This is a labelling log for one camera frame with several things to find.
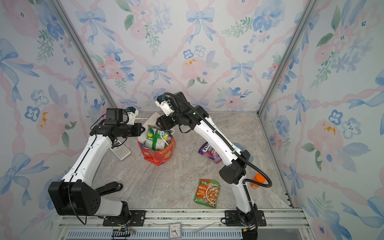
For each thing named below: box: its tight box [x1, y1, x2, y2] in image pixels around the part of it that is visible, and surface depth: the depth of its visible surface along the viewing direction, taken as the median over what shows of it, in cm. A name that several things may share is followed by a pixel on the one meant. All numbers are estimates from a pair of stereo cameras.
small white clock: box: [168, 222, 183, 240], surface depth 71 cm
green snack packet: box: [145, 125, 173, 151], surface depth 80 cm
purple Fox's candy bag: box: [198, 141, 222, 164], surface depth 97 cm
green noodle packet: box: [194, 178, 221, 208], surface depth 83 cm
